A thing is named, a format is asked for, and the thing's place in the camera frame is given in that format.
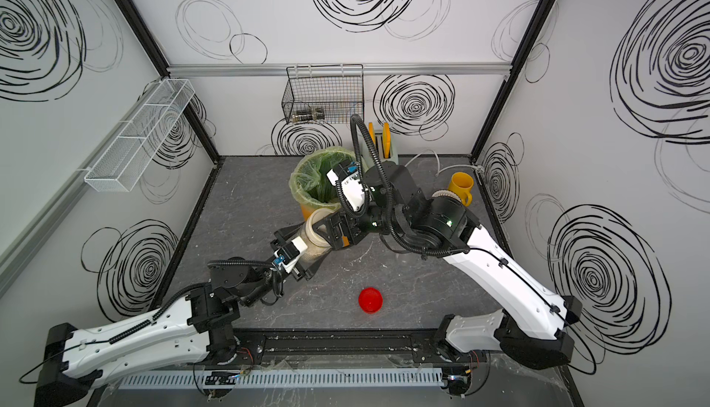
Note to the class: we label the white slotted cable duct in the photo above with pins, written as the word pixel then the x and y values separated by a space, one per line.
pixel 285 379

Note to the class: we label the left yellow toast slice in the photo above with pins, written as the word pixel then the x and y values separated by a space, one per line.
pixel 371 130

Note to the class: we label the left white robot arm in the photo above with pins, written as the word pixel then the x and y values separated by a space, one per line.
pixel 193 326

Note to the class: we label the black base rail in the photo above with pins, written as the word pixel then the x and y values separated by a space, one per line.
pixel 257 346

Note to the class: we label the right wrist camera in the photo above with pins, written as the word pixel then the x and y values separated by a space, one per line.
pixel 345 177

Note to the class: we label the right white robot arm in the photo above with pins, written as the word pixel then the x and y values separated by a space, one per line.
pixel 533 324

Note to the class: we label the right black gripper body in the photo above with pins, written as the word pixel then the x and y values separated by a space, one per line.
pixel 370 219

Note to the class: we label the green plastic bin liner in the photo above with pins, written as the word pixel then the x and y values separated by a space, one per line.
pixel 309 184

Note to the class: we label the yellow toast slice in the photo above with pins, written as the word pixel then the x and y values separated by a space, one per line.
pixel 386 140
pixel 371 130

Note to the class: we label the yellow mug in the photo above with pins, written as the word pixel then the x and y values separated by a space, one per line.
pixel 461 184

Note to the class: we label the cream lid oatmeal jar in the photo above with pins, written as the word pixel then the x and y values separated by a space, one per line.
pixel 312 257

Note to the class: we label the cream jar lid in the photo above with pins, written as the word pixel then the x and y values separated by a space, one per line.
pixel 315 230

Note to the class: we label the white wire wall shelf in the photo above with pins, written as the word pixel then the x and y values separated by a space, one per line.
pixel 155 133

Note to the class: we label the yellow trash bin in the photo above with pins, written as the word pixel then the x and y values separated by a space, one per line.
pixel 308 210

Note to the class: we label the right yellow toast slice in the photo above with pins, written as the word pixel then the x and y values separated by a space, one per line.
pixel 386 140

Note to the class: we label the dark item in basket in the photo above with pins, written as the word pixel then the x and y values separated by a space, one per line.
pixel 308 114

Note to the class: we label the white round sink strainer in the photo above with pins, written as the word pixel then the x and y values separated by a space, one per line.
pixel 445 193

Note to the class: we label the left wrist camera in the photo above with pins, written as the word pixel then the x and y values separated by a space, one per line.
pixel 287 256

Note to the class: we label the black wire wall basket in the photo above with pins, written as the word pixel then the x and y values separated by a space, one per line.
pixel 336 88

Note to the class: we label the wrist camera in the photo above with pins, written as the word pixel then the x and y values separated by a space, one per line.
pixel 287 256
pixel 345 177

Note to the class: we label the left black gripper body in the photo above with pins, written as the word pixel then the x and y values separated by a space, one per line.
pixel 296 273

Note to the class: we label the red jar lid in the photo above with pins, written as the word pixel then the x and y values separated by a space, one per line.
pixel 370 300

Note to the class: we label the mint green toaster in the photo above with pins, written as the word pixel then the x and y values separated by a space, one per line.
pixel 367 158

